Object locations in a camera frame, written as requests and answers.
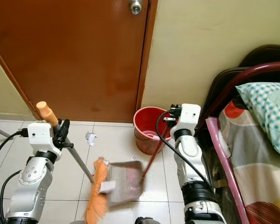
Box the orange broom with metal shaft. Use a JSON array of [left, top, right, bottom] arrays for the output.
[[36, 101, 110, 224]]

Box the grey dustpan with red handle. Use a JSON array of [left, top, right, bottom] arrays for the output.
[[105, 131, 171, 207]]

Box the small white crumpled litter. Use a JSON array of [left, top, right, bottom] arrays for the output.
[[85, 133, 97, 147]]

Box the red plastic bucket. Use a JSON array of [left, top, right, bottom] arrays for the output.
[[133, 106, 172, 156]]

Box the white paper scrap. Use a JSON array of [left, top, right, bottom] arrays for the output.
[[99, 181, 117, 193]]

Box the grey metal chair leg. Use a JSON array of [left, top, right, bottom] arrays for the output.
[[0, 123, 15, 139]]

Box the brown wooden door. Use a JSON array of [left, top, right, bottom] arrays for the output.
[[0, 0, 151, 124]]

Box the dark red metal bed tube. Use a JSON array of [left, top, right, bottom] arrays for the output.
[[207, 60, 280, 121]]

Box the green checked pillow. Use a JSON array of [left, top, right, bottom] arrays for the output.
[[235, 82, 280, 160]]

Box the grey orange patterned bedsheet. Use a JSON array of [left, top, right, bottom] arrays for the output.
[[217, 100, 280, 224]]

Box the dark robot right leg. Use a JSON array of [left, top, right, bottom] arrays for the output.
[[134, 216, 162, 224]]

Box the dark wooden headboard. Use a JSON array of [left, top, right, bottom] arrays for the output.
[[200, 44, 280, 138]]

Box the silver round door knob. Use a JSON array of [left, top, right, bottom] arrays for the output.
[[128, 0, 143, 15]]

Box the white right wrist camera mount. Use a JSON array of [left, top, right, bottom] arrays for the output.
[[175, 104, 202, 136]]

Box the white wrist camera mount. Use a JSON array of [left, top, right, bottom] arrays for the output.
[[27, 122, 55, 153], [175, 104, 202, 136]]

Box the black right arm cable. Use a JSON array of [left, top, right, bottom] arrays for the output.
[[155, 110, 213, 187]]

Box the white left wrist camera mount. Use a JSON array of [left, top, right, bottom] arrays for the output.
[[27, 122, 55, 153]]

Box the pink bed side rail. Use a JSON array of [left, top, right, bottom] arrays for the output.
[[205, 117, 251, 224]]

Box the short black left arm cable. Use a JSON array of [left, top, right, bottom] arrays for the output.
[[0, 170, 22, 221]]

